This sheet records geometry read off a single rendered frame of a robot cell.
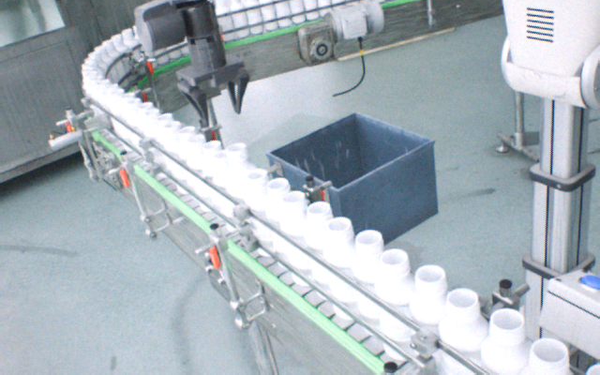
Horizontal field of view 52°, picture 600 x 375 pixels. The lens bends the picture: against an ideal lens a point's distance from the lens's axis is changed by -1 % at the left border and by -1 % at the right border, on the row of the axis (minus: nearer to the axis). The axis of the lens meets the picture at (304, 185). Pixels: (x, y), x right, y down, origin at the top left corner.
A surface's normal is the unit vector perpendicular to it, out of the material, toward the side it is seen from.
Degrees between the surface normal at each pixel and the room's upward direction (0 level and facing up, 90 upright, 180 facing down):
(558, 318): 70
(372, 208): 90
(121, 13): 90
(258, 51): 90
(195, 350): 0
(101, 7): 90
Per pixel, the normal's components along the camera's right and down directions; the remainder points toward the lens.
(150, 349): -0.17, -0.86
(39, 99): 0.57, 0.33
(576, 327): -0.81, 0.09
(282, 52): 0.30, 0.43
